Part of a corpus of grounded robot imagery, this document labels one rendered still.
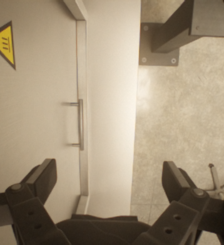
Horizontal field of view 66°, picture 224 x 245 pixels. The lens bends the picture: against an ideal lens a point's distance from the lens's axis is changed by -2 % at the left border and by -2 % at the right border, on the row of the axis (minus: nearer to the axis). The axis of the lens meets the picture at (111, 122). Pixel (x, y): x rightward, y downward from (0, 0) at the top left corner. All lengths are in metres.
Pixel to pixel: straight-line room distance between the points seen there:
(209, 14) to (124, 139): 0.44
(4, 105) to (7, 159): 0.06
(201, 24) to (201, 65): 1.02
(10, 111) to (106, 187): 0.56
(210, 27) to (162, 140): 1.13
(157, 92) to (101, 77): 0.89
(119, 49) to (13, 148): 0.46
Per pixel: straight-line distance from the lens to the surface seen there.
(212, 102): 1.61
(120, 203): 0.78
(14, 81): 0.25
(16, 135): 0.25
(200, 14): 0.55
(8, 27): 0.25
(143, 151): 1.55
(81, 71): 0.58
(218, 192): 1.86
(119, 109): 0.61
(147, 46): 1.42
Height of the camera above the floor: 1.40
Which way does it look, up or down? 76 degrees down
